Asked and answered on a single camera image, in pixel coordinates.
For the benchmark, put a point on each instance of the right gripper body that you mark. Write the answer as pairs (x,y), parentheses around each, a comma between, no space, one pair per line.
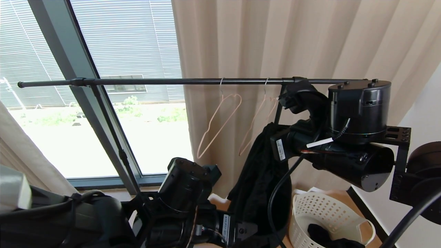
(293,141)

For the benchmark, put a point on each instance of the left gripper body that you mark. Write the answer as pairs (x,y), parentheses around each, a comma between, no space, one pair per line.
(213,230)

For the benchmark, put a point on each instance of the black shorts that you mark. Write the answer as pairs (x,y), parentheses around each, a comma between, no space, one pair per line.
(258,179)

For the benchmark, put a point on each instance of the pink clothes hanger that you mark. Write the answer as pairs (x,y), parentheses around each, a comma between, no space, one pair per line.
(255,119)
(218,133)

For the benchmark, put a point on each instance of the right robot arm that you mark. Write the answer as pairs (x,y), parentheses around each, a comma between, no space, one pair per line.
(358,110)

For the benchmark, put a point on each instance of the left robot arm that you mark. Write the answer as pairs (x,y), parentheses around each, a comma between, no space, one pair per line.
(182,186)

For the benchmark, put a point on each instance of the white laundry basket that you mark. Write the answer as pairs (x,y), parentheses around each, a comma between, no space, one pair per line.
(324,206)

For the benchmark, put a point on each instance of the heap of clothes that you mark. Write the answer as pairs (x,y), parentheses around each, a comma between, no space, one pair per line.
(320,234)

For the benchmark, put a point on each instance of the black clothes rack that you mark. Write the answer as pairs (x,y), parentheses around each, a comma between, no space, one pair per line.
(155,81)

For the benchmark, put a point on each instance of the beige curtain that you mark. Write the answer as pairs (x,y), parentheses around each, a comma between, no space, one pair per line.
(275,38)
(20,151)

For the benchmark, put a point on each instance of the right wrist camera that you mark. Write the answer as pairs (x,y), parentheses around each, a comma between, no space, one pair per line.
(299,96)

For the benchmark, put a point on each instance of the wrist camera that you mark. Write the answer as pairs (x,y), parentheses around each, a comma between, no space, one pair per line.
(213,174)
(299,96)

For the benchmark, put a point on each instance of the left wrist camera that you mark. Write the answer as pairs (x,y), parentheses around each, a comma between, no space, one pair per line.
(213,174)

